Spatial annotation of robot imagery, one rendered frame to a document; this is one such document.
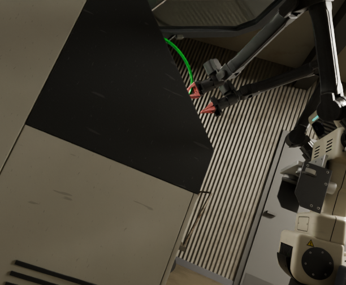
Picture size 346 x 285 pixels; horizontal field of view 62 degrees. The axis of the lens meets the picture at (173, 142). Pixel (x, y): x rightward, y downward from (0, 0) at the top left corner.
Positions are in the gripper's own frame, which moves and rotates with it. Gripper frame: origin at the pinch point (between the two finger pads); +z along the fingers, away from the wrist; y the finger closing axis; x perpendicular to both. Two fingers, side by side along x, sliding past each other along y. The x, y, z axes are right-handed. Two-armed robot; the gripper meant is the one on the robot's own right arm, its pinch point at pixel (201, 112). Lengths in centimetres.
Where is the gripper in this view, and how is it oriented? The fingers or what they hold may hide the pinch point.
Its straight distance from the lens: 150.2
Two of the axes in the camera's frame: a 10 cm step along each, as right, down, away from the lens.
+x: 0.3, -1.8, -9.8
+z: -9.1, 4.0, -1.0
